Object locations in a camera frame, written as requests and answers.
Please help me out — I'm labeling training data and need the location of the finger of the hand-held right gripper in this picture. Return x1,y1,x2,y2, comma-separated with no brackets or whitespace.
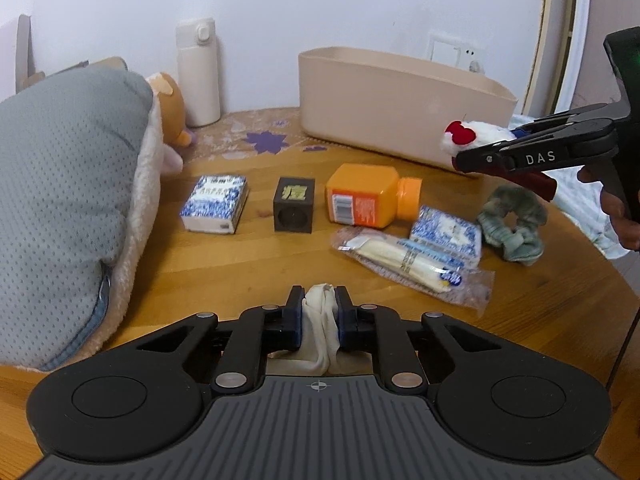
510,103,622,137
452,119,619,174

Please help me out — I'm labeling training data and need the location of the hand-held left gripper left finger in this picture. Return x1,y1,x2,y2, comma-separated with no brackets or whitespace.
107,285,306,394

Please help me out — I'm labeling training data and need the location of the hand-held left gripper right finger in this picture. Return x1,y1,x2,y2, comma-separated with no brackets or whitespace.
335,285,507,392

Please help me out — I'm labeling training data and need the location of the white sock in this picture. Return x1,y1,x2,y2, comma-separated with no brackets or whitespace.
269,282,374,377

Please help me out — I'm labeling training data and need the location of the white plush toy red bow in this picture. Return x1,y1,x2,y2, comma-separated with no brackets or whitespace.
439,119,557,204

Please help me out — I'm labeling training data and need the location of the clear packet of white sticks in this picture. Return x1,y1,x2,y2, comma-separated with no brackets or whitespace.
331,226,496,317

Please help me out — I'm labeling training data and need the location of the orange plastic bottle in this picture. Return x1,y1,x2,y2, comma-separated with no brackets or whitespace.
325,163,425,228

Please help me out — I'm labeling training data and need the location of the blue white tissue pack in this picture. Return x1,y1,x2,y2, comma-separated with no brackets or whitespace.
410,205,483,267
180,175,249,235

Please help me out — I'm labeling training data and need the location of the beige plastic container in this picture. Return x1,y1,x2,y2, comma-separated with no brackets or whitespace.
298,46,518,171

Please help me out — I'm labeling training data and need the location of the person's right hand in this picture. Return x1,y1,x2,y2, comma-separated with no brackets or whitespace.
575,165,640,252

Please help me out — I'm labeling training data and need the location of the green scrunchie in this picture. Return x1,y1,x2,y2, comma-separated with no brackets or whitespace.
476,185,549,266

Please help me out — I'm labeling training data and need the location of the dark brown cube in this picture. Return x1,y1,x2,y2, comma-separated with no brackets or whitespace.
273,176,317,233

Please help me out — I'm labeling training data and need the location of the orange bear plush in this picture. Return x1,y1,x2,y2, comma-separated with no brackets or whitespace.
145,72,194,149

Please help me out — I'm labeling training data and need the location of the white thermos bottle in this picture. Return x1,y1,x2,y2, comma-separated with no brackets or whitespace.
176,16,222,128

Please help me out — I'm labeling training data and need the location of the grey plush pillow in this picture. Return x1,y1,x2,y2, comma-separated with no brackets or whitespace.
0,57,186,373

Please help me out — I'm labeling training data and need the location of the beige curved frame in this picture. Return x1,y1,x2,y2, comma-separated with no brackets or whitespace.
520,0,594,117

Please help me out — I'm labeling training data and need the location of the white wall socket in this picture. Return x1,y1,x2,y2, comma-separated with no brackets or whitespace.
456,42,484,74

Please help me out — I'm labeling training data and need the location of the white wall switch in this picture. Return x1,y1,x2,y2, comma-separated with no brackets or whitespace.
427,32,459,67

